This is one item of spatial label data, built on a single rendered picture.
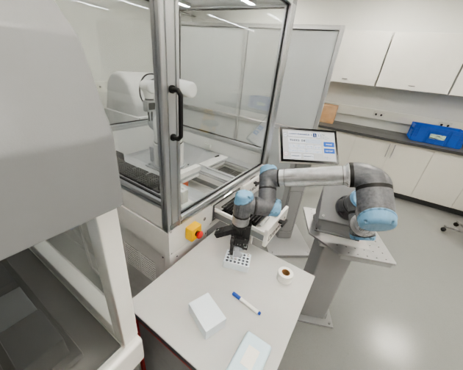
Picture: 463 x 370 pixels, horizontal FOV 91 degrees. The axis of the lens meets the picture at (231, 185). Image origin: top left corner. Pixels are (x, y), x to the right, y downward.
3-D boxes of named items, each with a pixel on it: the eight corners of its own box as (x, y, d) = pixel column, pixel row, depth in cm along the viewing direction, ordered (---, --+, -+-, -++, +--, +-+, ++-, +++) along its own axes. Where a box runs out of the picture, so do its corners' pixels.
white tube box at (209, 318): (225, 327, 84) (226, 318, 82) (205, 341, 79) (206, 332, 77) (207, 300, 93) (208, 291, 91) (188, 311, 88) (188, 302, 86)
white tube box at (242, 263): (250, 260, 115) (251, 254, 113) (248, 273, 107) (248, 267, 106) (226, 254, 117) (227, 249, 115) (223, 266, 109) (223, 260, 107)
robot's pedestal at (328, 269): (324, 293, 191) (356, 220, 156) (332, 328, 165) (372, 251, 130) (289, 285, 194) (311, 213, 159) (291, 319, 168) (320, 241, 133)
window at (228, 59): (261, 164, 170) (288, 4, 125) (178, 214, 104) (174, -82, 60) (260, 163, 170) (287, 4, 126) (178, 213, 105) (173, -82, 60)
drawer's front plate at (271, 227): (285, 221, 137) (289, 205, 132) (264, 247, 115) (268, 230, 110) (282, 219, 138) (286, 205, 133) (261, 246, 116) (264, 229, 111)
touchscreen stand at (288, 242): (311, 257, 227) (345, 164, 180) (268, 257, 221) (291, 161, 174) (295, 225, 271) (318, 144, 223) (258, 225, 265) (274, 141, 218)
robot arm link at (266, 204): (282, 189, 94) (256, 186, 93) (281, 215, 90) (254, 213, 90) (278, 194, 101) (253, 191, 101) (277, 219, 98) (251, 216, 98)
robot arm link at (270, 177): (392, 152, 78) (256, 161, 97) (397, 182, 75) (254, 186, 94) (385, 165, 88) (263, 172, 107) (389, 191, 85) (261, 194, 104)
